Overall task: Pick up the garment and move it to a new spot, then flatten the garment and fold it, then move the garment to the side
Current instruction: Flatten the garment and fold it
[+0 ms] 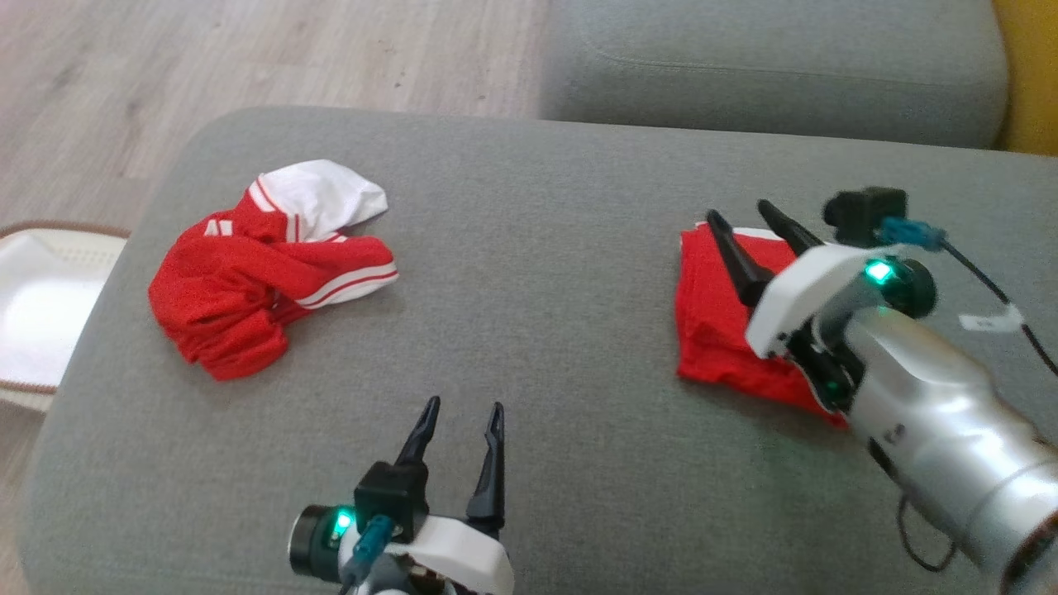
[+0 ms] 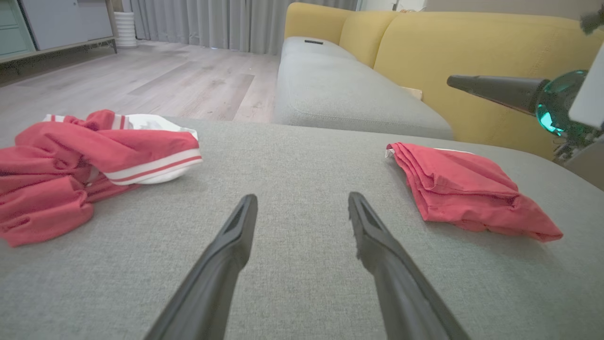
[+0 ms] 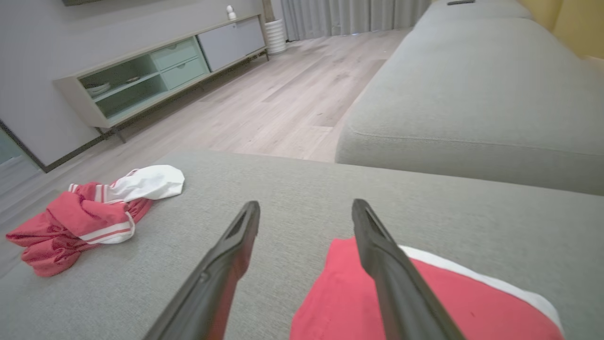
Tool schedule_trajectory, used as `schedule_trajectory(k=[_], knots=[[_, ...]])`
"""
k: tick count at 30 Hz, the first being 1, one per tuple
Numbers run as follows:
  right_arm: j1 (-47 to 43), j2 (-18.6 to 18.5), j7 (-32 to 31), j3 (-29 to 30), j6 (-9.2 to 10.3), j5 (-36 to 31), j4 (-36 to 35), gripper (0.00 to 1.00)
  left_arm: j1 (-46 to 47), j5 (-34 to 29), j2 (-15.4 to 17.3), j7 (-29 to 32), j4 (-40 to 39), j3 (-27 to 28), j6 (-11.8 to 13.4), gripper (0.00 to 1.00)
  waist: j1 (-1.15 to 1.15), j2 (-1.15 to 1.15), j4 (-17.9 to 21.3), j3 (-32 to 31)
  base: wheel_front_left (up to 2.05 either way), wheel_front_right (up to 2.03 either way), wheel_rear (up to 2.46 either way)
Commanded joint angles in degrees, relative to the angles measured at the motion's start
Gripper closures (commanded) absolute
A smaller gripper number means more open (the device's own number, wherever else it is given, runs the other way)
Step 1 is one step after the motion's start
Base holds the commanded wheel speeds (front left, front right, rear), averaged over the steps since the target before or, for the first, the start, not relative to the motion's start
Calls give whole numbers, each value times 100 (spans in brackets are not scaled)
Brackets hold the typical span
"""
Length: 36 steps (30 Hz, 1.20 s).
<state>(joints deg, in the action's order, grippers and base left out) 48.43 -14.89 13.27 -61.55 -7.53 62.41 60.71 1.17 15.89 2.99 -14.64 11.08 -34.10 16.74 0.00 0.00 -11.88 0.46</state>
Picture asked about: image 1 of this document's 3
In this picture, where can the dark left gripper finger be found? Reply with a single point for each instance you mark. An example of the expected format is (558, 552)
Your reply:
(492, 487)
(421, 442)

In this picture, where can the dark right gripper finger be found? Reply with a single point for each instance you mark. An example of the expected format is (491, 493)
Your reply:
(740, 264)
(793, 234)

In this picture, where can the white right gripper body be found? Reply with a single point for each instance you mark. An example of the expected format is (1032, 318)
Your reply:
(802, 289)

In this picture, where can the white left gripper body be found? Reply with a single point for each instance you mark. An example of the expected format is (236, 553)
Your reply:
(463, 562)

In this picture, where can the red basketball shorts small print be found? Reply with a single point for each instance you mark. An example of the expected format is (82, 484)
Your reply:
(711, 330)

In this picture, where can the red jersey white striped trim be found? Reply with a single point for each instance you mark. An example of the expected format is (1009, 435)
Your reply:
(215, 306)

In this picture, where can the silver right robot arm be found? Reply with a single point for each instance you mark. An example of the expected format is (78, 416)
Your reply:
(934, 413)

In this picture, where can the grey sofa seat cushion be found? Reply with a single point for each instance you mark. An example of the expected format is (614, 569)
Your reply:
(785, 49)

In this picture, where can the large grey sofa seat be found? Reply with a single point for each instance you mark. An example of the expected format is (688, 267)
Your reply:
(537, 289)

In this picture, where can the yellow sofa backrest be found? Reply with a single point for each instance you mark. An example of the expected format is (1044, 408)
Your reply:
(1033, 74)

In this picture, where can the white laundry basket brown rim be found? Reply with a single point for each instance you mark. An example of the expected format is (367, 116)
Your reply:
(41, 306)

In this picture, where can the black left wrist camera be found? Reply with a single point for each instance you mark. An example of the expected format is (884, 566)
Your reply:
(388, 496)

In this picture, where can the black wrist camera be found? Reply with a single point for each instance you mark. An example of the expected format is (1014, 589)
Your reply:
(388, 496)
(864, 211)

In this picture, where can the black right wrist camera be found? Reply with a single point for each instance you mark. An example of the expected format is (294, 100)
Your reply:
(864, 211)

